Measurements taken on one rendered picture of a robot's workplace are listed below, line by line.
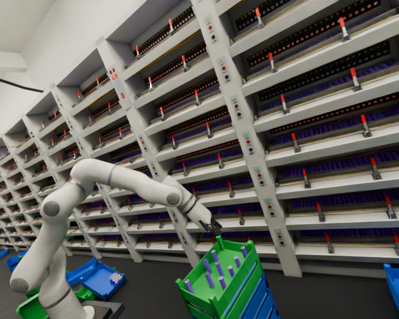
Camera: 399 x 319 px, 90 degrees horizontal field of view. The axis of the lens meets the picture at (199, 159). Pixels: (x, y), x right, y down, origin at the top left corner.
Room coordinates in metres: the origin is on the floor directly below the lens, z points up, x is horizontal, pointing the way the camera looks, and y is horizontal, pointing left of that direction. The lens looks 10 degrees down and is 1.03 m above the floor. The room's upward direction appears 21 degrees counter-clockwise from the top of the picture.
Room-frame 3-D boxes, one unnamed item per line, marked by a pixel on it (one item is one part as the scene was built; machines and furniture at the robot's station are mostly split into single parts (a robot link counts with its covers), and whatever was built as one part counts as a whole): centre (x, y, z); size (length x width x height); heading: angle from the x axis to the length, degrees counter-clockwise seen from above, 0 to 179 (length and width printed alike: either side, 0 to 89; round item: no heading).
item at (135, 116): (1.48, 0.27, 0.87); 0.20 x 0.09 x 1.74; 147
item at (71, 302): (0.89, 0.88, 0.40); 0.19 x 0.19 x 0.18
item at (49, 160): (2.24, 1.44, 0.87); 0.20 x 0.09 x 1.74; 147
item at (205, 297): (0.75, 0.09, 0.44); 0.30 x 0.20 x 0.08; 134
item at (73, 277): (1.93, 1.55, 0.04); 0.30 x 0.20 x 0.08; 113
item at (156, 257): (1.69, 0.55, 0.02); 2.19 x 0.16 x 0.05; 57
